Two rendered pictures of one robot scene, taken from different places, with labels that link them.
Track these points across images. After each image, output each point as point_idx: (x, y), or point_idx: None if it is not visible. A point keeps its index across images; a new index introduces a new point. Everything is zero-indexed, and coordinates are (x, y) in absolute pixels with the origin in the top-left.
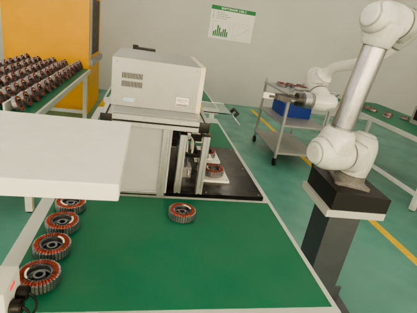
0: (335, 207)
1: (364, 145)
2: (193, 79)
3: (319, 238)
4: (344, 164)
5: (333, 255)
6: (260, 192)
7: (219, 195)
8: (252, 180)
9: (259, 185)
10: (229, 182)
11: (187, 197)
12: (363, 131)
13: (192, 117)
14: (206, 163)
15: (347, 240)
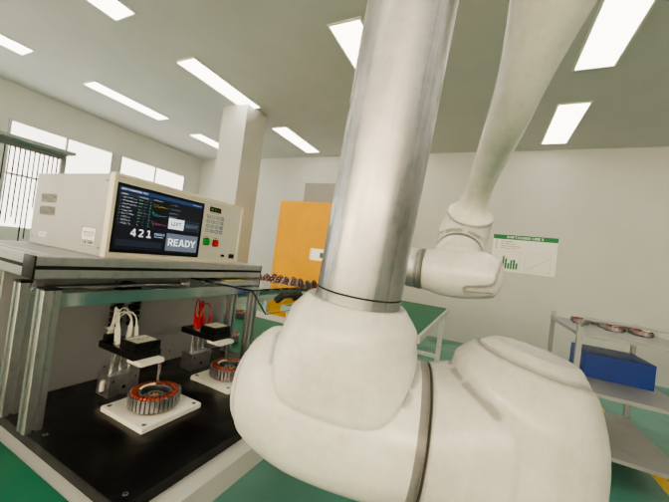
0: None
1: (482, 396)
2: (102, 193)
3: None
4: (342, 475)
5: None
6: (180, 491)
7: (47, 454)
8: (233, 451)
9: (218, 472)
10: (146, 434)
11: (7, 434)
12: (526, 345)
13: (64, 254)
14: (207, 386)
15: None
